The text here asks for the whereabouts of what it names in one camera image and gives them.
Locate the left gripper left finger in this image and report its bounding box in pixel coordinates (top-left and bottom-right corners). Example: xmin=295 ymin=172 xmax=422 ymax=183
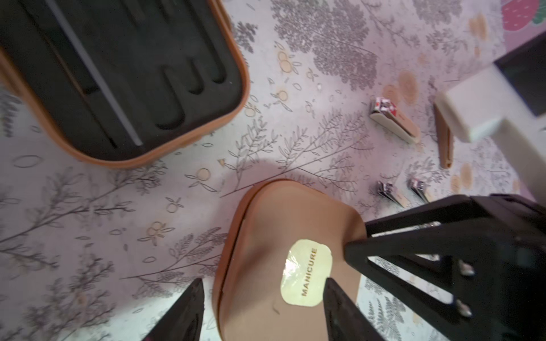
xmin=143 ymin=278 xmax=205 ymax=341

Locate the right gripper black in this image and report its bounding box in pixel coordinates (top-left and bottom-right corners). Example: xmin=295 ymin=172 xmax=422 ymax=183
xmin=344 ymin=195 xmax=545 ymax=340

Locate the cream nail clipper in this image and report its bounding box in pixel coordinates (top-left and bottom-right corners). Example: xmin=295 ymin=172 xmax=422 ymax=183
xmin=370 ymin=97 xmax=421 ymax=144

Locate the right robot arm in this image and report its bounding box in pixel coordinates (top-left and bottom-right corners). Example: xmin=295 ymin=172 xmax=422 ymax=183
xmin=344 ymin=35 xmax=545 ymax=340

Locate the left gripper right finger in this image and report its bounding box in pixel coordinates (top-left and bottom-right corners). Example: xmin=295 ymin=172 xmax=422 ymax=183
xmin=323 ymin=278 xmax=384 ymax=341

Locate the tan brown case lid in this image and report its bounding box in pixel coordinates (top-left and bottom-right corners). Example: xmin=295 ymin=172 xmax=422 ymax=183
xmin=213 ymin=180 xmax=366 ymax=340

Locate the small silver nail tool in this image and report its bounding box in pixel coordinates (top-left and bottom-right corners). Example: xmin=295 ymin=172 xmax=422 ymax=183
xmin=376 ymin=181 xmax=409 ymax=208

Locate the small nail clipper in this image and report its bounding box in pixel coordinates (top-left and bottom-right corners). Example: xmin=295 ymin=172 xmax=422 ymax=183
xmin=408 ymin=178 xmax=433 ymax=203

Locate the dark brown nail clipper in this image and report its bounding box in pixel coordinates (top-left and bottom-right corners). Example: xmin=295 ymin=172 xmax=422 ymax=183
xmin=433 ymin=105 xmax=454 ymax=169

